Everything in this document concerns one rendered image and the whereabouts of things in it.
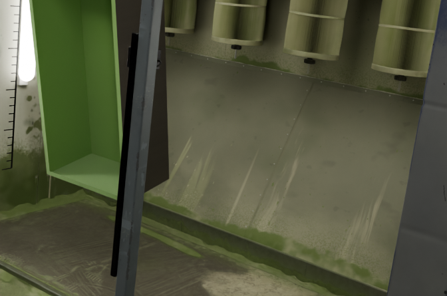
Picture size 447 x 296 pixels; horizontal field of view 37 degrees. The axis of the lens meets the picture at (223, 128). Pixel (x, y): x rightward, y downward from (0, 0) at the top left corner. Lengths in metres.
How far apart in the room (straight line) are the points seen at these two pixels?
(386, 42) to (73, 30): 1.70
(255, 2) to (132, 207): 2.23
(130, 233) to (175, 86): 2.61
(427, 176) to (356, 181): 1.88
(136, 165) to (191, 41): 2.73
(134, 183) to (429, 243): 0.94
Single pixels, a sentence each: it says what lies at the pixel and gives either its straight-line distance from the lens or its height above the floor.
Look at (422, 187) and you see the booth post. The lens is 2.09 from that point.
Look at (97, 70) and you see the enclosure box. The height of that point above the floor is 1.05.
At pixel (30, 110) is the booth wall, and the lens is 4.41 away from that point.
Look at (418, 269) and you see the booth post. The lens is 2.16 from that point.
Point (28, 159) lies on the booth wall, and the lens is 4.49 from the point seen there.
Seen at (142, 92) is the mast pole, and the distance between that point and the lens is 2.16.
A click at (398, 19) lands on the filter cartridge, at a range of 3.67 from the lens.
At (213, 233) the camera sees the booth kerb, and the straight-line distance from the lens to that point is 4.17.
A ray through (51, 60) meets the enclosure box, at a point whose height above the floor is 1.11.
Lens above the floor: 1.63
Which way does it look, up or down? 12 degrees down
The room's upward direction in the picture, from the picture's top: 7 degrees clockwise
